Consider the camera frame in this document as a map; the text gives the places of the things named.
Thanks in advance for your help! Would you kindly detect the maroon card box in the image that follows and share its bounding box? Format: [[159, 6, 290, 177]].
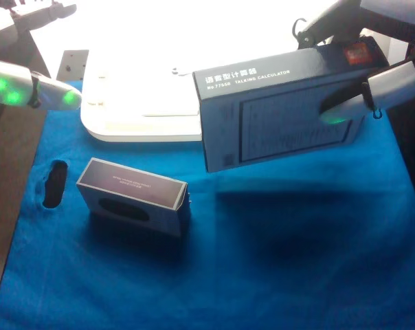
[[76, 157, 191, 239]]

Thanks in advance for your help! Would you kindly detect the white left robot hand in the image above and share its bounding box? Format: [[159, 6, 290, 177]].
[[0, 2, 83, 113]]

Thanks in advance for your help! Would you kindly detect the navy calculator box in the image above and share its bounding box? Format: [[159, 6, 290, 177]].
[[192, 36, 389, 174]]

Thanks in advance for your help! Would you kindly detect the blue table cloth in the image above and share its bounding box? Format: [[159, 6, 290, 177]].
[[0, 78, 415, 330]]

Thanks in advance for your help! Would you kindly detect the grey metal plate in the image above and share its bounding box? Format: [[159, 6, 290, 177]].
[[56, 49, 90, 83]]

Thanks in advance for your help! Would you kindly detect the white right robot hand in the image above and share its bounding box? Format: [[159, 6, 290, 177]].
[[293, 0, 415, 125]]

